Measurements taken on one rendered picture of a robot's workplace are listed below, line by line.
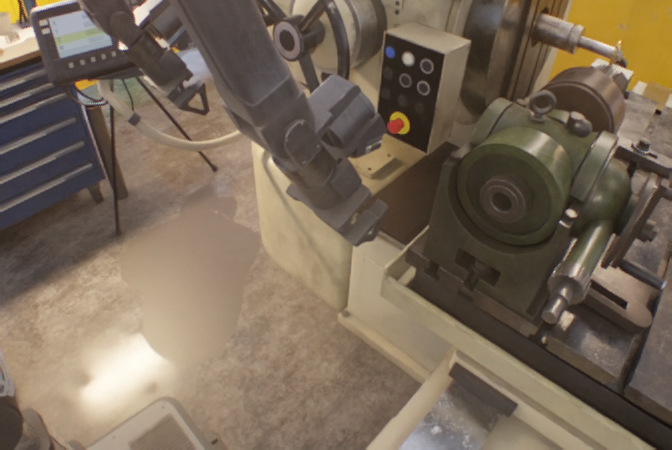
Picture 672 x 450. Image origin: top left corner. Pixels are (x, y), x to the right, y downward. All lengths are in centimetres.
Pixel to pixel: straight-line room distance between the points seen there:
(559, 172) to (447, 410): 56
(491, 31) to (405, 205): 74
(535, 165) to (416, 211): 90
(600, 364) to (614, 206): 28
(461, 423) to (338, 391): 87
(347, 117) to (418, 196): 115
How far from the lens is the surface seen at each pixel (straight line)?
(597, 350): 91
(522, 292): 85
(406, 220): 154
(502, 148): 74
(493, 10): 109
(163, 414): 159
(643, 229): 87
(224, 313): 206
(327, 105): 50
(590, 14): 343
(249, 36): 39
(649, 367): 95
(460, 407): 106
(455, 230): 83
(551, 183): 73
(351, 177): 56
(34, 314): 237
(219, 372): 191
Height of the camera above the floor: 167
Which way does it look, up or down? 41 degrees down
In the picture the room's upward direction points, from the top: 3 degrees clockwise
